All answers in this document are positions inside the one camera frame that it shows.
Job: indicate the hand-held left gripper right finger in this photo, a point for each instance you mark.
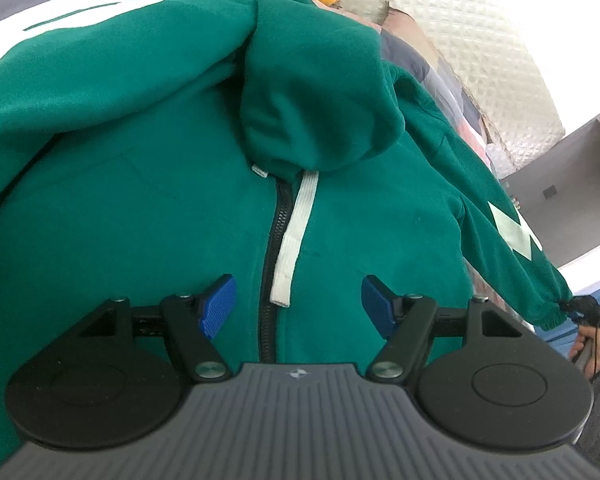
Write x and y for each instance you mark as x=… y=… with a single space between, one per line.
x=377 y=305

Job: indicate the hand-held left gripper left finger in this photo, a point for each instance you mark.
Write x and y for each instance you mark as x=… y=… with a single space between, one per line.
x=217 y=305

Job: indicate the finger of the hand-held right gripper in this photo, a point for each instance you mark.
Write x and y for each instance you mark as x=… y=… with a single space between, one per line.
x=587 y=310

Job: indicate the green hoodie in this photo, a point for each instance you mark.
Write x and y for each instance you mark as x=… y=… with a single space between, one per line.
x=130 y=185

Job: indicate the person's right hand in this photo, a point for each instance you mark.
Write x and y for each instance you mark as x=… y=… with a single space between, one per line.
x=592 y=350

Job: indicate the cream quilted headboard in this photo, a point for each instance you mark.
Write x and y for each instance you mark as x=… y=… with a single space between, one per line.
x=480 y=35

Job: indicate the grey wall cabinet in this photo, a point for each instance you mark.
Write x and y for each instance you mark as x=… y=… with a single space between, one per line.
x=580 y=200

